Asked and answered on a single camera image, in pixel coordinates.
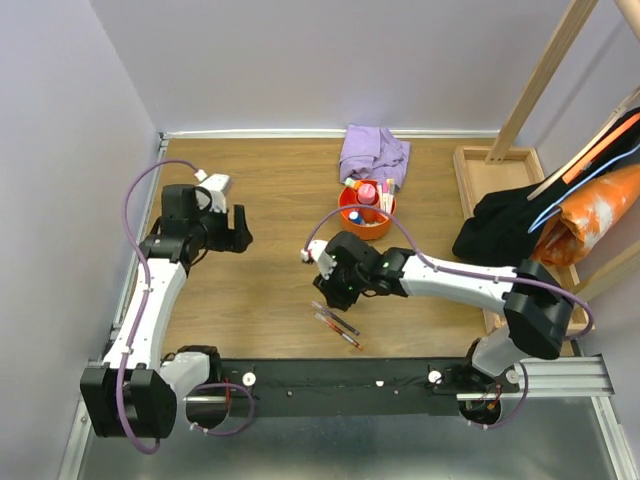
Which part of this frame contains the yellow capped white marker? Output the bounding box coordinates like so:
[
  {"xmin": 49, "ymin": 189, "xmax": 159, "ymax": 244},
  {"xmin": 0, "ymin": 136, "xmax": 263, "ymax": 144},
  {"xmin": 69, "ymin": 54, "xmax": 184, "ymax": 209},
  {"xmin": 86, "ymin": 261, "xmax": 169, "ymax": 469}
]
[{"xmin": 387, "ymin": 178, "xmax": 396, "ymax": 198}]

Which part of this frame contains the orange round organizer container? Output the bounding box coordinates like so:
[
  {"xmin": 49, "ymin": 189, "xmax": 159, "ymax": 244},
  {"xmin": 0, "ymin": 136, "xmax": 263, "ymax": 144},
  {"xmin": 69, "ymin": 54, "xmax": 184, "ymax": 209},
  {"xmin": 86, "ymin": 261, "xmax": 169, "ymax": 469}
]
[{"xmin": 338, "ymin": 179, "xmax": 396, "ymax": 241}]

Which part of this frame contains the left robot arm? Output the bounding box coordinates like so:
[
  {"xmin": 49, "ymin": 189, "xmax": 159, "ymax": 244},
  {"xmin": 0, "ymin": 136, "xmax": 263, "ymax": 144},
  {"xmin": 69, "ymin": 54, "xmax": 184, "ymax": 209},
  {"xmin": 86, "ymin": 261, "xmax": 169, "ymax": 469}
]
[{"xmin": 80, "ymin": 174, "xmax": 253, "ymax": 440}]

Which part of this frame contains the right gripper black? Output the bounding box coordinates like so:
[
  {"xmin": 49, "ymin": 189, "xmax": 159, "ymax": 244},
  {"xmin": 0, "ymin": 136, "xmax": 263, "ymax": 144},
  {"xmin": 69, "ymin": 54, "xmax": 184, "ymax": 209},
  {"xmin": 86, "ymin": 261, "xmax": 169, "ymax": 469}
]
[{"xmin": 313, "ymin": 256, "xmax": 368, "ymax": 311}]

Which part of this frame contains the purple ink clear pen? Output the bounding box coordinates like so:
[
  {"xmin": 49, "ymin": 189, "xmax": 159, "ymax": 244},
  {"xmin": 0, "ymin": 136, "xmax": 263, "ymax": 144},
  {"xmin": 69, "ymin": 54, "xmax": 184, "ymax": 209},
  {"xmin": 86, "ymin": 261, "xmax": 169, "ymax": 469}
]
[{"xmin": 311, "ymin": 301, "xmax": 360, "ymax": 336}]

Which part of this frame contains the purple cable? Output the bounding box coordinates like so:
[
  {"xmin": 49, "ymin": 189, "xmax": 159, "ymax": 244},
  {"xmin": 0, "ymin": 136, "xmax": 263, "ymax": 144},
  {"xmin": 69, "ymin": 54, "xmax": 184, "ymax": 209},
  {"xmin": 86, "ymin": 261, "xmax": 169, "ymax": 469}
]
[
  {"xmin": 117, "ymin": 158, "xmax": 204, "ymax": 455},
  {"xmin": 302, "ymin": 203, "xmax": 596, "ymax": 344}
]

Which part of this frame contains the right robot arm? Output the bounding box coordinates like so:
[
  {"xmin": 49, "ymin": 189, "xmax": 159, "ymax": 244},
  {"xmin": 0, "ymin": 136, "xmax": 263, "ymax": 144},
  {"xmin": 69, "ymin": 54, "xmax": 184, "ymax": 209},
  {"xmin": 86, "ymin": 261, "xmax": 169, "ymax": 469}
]
[{"xmin": 300, "ymin": 231, "xmax": 574, "ymax": 392}]

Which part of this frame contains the wooden rack frame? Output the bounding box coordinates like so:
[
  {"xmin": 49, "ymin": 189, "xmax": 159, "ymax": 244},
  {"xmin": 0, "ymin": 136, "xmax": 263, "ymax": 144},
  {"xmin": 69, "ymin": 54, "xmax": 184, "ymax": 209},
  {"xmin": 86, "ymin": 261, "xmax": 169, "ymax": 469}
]
[{"xmin": 453, "ymin": 1, "xmax": 639, "ymax": 300}]

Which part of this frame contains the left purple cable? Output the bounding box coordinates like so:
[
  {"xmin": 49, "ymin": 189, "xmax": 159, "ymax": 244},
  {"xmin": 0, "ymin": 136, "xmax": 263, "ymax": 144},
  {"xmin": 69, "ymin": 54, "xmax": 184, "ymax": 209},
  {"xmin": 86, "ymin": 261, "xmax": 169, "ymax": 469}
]
[{"xmin": 117, "ymin": 158, "xmax": 204, "ymax": 455}]

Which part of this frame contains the wooden tray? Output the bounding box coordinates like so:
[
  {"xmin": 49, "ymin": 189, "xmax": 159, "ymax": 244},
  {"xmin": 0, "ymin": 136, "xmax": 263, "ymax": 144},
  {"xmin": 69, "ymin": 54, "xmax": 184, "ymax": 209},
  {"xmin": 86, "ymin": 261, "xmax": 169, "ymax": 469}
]
[{"xmin": 453, "ymin": 145, "xmax": 597, "ymax": 337}]

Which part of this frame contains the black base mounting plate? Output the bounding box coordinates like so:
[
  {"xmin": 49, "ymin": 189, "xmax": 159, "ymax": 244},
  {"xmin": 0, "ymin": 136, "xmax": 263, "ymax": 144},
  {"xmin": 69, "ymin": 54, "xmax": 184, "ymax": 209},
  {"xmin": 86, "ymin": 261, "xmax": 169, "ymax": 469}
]
[{"xmin": 164, "ymin": 357, "xmax": 521, "ymax": 419}]

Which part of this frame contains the black garment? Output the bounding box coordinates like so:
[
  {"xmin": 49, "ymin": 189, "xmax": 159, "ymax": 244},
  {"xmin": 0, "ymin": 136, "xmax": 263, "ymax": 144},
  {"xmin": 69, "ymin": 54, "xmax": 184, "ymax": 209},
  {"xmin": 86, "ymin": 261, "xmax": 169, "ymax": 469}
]
[{"xmin": 452, "ymin": 107, "xmax": 639, "ymax": 266}]

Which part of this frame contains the orange white bag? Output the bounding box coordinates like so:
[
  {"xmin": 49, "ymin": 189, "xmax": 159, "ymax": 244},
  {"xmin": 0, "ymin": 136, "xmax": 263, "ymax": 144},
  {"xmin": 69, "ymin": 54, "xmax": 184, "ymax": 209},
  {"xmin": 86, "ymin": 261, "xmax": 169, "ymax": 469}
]
[{"xmin": 531, "ymin": 164, "xmax": 639, "ymax": 267}]

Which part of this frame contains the blue capped grey glue stick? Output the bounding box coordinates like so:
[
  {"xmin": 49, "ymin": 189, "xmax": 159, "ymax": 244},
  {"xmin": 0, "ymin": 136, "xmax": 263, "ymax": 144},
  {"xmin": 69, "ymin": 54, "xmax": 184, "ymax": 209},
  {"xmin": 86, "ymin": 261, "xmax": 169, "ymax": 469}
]
[{"xmin": 348, "ymin": 210, "xmax": 363, "ymax": 225}]

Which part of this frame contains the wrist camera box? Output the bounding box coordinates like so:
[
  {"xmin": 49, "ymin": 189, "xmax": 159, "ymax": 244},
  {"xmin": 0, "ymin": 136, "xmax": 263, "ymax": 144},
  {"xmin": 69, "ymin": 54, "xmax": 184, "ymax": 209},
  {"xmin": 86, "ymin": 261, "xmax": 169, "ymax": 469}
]
[
  {"xmin": 194, "ymin": 169, "xmax": 232, "ymax": 213},
  {"xmin": 300, "ymin": 240, "xmax": 337, "ymax": 280}
]

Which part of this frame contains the red ink pen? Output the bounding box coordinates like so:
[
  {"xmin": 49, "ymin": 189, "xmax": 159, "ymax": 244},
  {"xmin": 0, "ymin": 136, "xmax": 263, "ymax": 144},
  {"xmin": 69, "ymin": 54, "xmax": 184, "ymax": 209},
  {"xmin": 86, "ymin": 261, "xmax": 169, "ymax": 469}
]
[{"xmin": 314, "ymin": 312, "xmax": 364, "ymax": 351}]

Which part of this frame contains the aluminium extrusion rail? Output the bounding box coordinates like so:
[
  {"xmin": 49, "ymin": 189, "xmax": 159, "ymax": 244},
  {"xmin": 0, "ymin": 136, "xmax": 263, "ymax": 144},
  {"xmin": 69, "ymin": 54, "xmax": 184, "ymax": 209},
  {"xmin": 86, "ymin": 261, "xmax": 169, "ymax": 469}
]
[{"xmin": 155, "ymin": 352, "xmax": 614, "ymax": 401}]

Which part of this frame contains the pink capped clear pencil tube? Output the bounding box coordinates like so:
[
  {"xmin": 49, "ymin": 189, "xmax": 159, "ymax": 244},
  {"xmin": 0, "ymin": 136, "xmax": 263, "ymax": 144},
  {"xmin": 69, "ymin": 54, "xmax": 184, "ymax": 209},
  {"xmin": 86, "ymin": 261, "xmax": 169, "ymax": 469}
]
[{"xmin": 356, "ymin": 183, "xmax": 378, "ymax": 206}]

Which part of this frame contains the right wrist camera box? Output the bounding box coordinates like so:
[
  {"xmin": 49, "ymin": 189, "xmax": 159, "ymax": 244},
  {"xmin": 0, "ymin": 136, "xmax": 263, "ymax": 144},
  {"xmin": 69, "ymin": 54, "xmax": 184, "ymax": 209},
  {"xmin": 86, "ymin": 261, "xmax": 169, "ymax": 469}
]
[{"xmin": 300, "ymin": 240, "xmax": 337, "ymax": 280}]

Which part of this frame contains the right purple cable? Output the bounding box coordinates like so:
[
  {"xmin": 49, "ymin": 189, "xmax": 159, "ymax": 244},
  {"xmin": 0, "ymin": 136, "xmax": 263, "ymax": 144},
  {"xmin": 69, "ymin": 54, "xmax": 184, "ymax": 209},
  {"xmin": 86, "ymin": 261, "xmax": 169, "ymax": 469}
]
[{"xmin": 302, "ymin": 203, "xmax": 596, "ymax": 344}]

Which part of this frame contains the pink capped white marker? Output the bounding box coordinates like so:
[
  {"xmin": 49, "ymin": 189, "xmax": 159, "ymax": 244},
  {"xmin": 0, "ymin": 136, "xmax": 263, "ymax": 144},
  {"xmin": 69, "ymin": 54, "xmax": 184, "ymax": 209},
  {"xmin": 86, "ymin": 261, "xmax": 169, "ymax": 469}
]
[{"xmin": 381, "ymin": 180, "xmax": 390, "ymax": 213}]

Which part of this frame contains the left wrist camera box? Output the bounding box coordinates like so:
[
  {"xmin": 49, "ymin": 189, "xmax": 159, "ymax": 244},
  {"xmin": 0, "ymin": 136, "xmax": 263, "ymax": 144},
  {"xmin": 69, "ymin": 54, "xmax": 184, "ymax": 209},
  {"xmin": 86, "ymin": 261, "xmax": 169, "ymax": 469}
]
[{"xmin": 194, "ymin": 169, "xmax": 232, "ymax": 213}]

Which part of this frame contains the purple crumpled cloth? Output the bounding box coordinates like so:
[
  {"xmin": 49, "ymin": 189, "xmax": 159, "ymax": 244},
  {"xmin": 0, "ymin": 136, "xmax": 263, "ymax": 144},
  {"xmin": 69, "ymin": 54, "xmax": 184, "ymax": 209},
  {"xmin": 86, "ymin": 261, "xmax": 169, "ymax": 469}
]
[{"xmin": 339, "ymin": 124, "xmax": 411, "ymax": 190}]

